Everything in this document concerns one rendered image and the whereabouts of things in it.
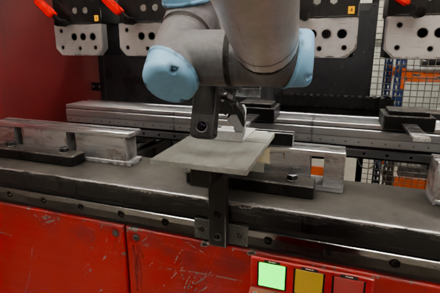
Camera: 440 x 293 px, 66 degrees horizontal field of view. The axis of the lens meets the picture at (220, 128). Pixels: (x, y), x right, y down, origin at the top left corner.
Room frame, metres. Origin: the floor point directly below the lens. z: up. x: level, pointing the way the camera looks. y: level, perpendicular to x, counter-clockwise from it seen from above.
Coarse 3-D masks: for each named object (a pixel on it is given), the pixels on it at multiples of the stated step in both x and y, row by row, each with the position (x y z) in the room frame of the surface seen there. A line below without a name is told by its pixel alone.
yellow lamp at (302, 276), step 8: (296, 272) 0.50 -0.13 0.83; (304, 272) 0.49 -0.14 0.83; (312, 272) 0.49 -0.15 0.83; (296, 280) 0.50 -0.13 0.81; (304, 280) 0.49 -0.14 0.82; (312, 280) 0.49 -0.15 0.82; (320, 280) 0.49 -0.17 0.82; (296, 288) 0.50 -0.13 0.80; (304, 288) 0.49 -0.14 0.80; (312, 288) 0.49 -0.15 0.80; (320, 288) 0.49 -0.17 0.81
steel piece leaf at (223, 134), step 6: (222, 132) 0.70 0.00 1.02; (228, 132) 0.70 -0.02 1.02; (234, 132) 0.69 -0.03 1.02; (240, 132) 0.69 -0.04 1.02; (246, 132) 0.77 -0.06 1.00; (252, 132) 0.77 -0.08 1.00; (216, 138) 0.71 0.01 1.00; (222, 138) 0.70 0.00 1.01; (228, 138) 0.70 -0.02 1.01; (234, 138) 0.69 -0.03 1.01; (240, 138) 0.69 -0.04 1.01; (246, 138) 0.72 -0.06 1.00
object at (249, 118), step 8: (248, 104) 1.00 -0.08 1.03; (256, 104) 0.99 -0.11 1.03; (264, 104) 0.98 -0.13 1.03; (272, 104) 1.00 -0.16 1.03; (248, 112) 0.99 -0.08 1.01; (256, 112) 0.98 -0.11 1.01; (264, 112) 0.97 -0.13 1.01; (272, 112) 0.96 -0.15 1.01; (248, 120) 0.89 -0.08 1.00; (264, 120) 0.97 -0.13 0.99; (272, 120) 0.96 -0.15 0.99
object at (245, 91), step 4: (236, 88) 0.82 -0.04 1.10; (244, 88) 0.81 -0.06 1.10; (248, 88) 0.80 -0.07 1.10; (252, 88) 0.80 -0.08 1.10; (256, 88) 0.80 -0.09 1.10; (260, 88) 0.80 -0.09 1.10; (236, 92) 0.82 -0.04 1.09; (240, 92) 0.82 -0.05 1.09; (244, 92) 0.81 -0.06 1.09; (248, 92) 0.81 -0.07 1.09; (252, 92) 0.81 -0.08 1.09; (256, 92) 0.80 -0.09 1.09; (260, 92) 0.80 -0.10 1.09; (240, 96) 0.82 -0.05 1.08; (244, 96) 0.81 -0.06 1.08; (248, 96) 0.81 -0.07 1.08; (252, 96) 0.81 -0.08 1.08; (256, 96) 0.80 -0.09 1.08; (260, 96) 0.80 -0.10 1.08
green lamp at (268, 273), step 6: (264, 264) 0.51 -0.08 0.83; (270, 264) 0.51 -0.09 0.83; (264, 270) 0.51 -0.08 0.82; (270, 270) 0.51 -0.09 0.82; (276, 270) 0.51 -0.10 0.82; (282, 270) 0.51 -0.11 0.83; (264, 276) 0.51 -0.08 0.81; (270, 276) 0.51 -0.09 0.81; (276, 276) 0.51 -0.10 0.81; (282, 276) 0.51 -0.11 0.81; (264, 282) 0.51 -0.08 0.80; (270, 282) 0.51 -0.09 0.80; (276, 282) 0.51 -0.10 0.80; (282, 282) 0.50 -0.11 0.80; (282, 288) 0.50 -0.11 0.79
